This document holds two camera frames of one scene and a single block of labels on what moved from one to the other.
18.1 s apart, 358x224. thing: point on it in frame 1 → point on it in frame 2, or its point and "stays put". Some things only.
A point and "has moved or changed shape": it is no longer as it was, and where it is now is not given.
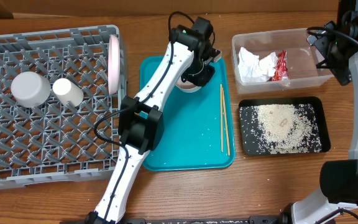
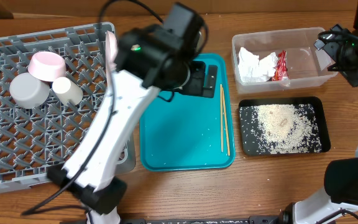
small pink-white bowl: x=186 y=86 has moved or changed shape
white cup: x=66 y=91 stays put
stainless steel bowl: x=30 y=89 stays put
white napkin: x=252 y=68 stays put
